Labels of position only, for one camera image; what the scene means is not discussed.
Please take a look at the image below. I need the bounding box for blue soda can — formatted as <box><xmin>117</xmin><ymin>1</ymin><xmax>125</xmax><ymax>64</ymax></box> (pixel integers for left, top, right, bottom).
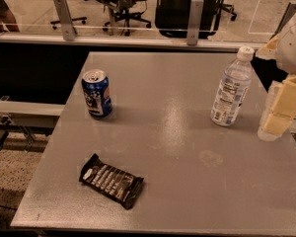
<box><xmin>81</xmin><ymin>69</ymin><xmax>112</xmax><ymax>119</ymax></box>

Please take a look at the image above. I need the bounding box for right metal glass bracket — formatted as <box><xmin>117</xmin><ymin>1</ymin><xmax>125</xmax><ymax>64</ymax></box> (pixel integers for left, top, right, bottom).
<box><xmin>186</xmin><ymin>0</ymin><xmax>204</xmax><ymax>45</ymax></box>

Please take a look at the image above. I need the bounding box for black rxbar chocolate wrapper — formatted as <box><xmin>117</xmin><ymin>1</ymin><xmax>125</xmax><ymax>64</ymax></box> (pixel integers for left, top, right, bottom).
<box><xmin>79</xmin><ymin>154</ymin><xmax>144</xmax><ymax>209</ymax></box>

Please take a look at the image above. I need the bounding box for metal glass bracket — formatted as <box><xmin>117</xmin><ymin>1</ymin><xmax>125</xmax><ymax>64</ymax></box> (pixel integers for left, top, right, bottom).
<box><xmin>53</xmin><ymin>0</ymin><xmax>76</xmax><ymax>40</ymax></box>
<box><xmin>186</xmin><ymin>0</ymin><xmax>204</xmax><ymax>45</ymax></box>

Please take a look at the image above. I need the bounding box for black cabinet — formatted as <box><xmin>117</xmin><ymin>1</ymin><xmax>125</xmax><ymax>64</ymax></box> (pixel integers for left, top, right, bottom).
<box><xmin>155</xmin><ymin>0</ymin><xmax>218</xmax><ymax>39</ymax></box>

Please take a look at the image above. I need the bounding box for left metal glass bracket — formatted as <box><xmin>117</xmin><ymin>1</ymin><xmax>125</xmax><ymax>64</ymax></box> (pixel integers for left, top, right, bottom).
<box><xmin>53</xmin><ymin>0</ymin><xmax>76</xmax><ymax>40</ymax></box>

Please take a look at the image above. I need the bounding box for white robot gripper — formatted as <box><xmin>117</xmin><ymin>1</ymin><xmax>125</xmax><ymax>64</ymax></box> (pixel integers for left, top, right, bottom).
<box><xmin>256</xmin><ymin>13</ymin><xmax>296</xmax><ymax>141</ymax></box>

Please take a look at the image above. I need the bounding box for black office chair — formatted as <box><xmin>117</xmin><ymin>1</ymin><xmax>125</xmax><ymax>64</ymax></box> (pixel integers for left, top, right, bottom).
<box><xmin>49</xmin><ymin>0</ymin><xmax>159</xmax><ymax>37</ymax></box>
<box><xmin>216</xmin><ymin>0</ymin><xmax>239</xmax><ymax>22</ymax></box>

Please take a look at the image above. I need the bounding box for clear plastic water bottle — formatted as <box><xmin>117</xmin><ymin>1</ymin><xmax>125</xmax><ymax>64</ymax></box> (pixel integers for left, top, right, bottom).
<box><xmin>210</xmin><ymin>46</ymin><xmax>255</xmax><ymax>126</ymax></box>

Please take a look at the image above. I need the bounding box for black office chair right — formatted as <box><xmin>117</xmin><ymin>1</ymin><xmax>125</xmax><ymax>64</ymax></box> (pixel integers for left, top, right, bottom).
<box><xmin>216</xmin><ymin>0</ymin><xmax>239</xmax><ymax>22</ymax></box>

